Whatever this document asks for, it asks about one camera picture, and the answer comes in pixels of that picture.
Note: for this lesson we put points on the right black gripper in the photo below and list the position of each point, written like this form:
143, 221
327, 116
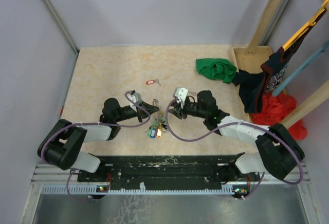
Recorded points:
179, 111

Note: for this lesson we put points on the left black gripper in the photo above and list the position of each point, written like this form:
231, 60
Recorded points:
150, 109

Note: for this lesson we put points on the large keyring with tagged keys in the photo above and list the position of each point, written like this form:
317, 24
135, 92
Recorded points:
159, 126

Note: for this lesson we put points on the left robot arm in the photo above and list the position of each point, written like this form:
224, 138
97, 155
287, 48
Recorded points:
62, 145

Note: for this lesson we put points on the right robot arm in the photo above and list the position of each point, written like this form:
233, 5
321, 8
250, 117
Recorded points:
278, 152

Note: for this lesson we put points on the key with red tag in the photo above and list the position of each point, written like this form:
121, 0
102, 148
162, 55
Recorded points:
155, 81

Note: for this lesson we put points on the green cloth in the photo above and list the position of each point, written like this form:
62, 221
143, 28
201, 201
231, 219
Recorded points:
216, 69

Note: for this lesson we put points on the dark navy shirt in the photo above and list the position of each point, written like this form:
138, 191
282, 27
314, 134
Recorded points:
254, 85

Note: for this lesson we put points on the red cloth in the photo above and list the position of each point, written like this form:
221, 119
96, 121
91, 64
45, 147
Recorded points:
275, 109

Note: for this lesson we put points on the light blue hanger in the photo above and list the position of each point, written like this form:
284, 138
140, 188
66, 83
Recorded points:
307, 62

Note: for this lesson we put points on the yellow hanger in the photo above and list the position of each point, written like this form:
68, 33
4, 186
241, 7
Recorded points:
308, 25

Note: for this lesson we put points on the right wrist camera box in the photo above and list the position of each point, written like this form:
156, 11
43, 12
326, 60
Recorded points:
180, 95

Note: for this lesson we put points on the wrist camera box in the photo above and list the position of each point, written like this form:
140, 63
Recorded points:
180, 95
134, 99

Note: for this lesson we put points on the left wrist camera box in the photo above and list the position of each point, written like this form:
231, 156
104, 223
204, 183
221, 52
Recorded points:
134, 99

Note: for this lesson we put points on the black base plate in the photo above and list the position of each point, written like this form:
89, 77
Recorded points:
162, 173

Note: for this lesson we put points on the wooden rack frame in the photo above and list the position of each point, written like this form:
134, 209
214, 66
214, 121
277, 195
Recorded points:
250, 59

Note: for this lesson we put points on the aluminium rail frame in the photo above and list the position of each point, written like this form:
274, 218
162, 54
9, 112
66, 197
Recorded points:
56, 196

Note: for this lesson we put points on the grey corner wall post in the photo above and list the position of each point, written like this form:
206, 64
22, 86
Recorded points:
61, 25

